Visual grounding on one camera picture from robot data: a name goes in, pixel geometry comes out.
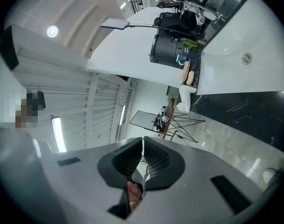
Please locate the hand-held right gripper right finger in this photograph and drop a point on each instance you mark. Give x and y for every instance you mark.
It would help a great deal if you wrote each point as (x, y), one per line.
(190, 195)

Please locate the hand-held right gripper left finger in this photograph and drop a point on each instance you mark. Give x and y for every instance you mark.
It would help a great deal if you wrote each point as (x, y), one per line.
(85, 171)

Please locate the wooden soap dish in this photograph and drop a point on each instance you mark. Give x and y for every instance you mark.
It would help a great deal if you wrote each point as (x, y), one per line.
(186, 72)

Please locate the white ceramic sink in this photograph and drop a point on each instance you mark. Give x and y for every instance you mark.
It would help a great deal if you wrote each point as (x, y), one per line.
(244, 31)

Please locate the panel lamp on black arm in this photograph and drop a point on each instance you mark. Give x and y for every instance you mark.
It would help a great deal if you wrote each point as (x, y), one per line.
(115, 23)

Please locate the beige soap bar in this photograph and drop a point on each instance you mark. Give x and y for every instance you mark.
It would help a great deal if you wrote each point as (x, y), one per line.
(191, 77)

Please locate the metal sink drain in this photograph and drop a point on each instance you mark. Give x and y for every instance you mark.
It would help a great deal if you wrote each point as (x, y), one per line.
(247, 58)

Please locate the long tube light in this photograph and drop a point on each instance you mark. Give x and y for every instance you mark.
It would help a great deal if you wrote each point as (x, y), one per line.
(122, 113)
(58, 134)

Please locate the black folding stand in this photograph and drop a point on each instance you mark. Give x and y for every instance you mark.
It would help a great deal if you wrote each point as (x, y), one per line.
(186, 125)

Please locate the black flat board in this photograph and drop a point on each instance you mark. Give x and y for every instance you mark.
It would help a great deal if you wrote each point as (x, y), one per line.
(143, 120)

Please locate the person's white shoe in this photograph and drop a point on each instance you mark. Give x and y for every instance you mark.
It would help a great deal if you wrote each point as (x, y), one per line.
(271, 173)

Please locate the person's head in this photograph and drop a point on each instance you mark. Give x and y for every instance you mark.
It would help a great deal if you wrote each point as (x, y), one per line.
(22, 111)

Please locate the white towel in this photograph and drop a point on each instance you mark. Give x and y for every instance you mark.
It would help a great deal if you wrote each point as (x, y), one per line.
(184, 97)

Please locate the blue and white mug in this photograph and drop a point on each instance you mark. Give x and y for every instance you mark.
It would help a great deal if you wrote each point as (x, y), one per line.
(182, 59)

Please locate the round ceiling light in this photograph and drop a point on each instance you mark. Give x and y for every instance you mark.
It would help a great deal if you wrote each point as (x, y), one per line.
(52, 31)

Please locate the black cylindrical machine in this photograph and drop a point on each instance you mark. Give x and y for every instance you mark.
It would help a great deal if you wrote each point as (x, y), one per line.
(165, 50)

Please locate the green glass bottle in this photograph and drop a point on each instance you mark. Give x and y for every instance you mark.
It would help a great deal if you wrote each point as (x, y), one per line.
(190, 43)

